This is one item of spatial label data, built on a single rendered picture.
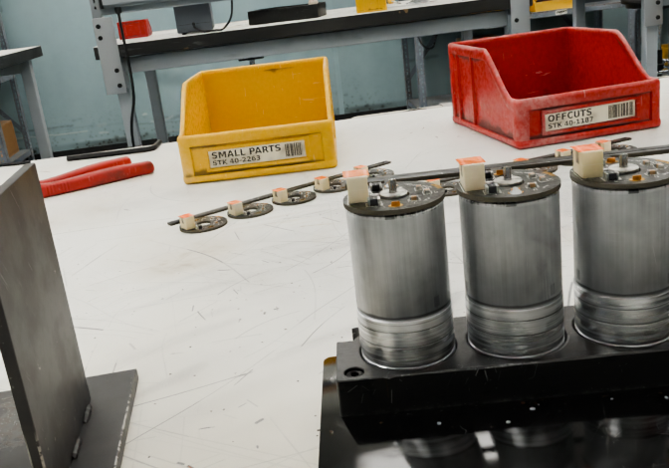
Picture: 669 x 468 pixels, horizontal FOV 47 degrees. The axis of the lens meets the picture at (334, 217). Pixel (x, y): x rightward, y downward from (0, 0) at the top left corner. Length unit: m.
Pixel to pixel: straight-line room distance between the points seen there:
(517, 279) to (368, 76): 4.48
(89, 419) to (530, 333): 0.12
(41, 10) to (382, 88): 1.99
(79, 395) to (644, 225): 0.16
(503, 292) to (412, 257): 0.02
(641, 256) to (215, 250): 0.22
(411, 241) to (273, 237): 0.19
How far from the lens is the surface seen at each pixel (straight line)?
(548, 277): 0.19
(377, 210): 0.18
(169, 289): 0.33
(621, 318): 0.20
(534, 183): 0.19
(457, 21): 2.61
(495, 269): 0.19
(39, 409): 0.20
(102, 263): 0.38
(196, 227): 0.40
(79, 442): 0.22
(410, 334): 0.19
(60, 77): 4.76
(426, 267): 0.18
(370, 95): 4.67
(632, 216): 0.19
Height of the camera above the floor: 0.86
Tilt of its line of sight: 17 degrees down
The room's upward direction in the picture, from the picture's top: 7 degrees counter-clockwise
